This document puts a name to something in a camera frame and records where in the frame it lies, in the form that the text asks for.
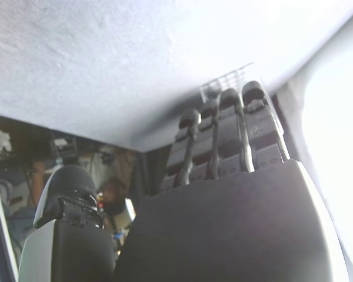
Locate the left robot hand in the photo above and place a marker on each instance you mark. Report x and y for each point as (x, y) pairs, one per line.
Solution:
(223, 229)

